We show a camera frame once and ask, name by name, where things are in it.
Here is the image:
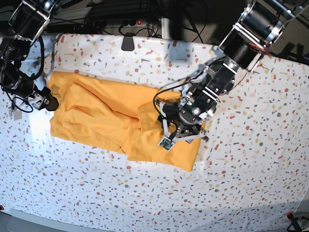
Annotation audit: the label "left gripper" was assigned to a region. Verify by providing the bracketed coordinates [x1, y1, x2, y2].
[158, 101, 206, 143]

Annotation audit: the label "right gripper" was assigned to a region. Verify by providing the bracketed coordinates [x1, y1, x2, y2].
[27, 88, 59, 111]

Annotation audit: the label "orange yellow T-shirt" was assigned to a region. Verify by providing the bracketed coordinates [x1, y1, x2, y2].
[48, 72, 200, 172]

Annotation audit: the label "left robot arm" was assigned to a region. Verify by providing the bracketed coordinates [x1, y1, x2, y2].
[153, 0, 309, 149]

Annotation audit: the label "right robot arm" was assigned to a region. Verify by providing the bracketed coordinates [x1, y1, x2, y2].
[0, 0, 62, 111]

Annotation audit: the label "black table clamp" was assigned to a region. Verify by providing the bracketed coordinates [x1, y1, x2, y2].
[121, 32, 135, 51]

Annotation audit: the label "white vertical pole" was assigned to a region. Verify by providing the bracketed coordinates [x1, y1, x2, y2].
[161, 17, 171, 40]

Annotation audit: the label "red black clamp right corner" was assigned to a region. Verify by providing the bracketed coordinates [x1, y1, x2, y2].
[286, 212, 302, 232]

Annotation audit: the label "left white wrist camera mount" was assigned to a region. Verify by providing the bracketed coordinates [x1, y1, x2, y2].
[155, 100, 210, 153]

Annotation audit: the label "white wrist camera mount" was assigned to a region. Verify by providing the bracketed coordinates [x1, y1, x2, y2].
[9, 95, 36, 121]
[155, 100, 210, 153]

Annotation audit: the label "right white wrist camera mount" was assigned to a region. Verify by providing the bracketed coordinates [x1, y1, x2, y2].
[9, 95, 36, 121]

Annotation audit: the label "power strip with red switch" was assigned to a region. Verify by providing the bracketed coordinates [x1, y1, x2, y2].
[47, 18, 148, 33]

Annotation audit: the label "black cables behind table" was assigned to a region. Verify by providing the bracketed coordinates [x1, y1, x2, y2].
[144, 0, 211, 44]

